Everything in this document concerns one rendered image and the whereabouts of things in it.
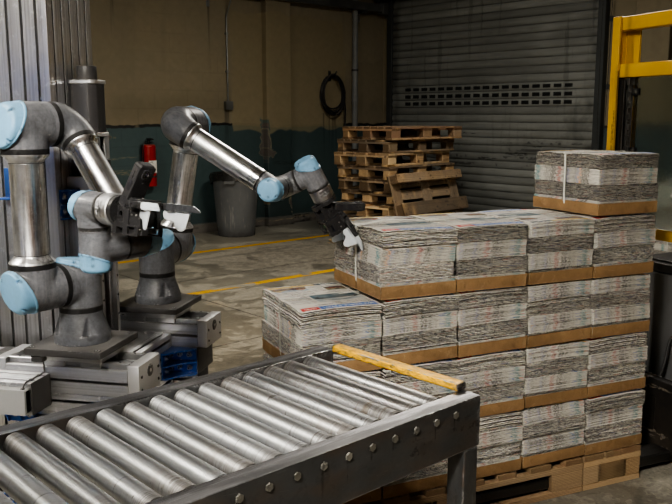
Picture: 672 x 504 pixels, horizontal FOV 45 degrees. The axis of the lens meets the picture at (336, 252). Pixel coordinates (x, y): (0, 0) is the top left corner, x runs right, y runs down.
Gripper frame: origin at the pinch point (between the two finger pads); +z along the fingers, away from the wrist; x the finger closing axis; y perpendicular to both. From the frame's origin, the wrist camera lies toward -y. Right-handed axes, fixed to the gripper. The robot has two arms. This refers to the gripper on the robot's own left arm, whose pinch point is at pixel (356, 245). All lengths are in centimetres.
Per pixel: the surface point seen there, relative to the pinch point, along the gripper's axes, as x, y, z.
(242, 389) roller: 71, 65, -14
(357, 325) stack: 18.7, 18.5, 15.7
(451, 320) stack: 17.4, -11.7, 35.5
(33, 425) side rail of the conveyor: 77, 105, -37
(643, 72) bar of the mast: -20, -155, 17
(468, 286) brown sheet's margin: 17.9, -22.7, 28.6
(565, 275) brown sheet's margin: 18, -59, 48
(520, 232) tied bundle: 18, -49, 24
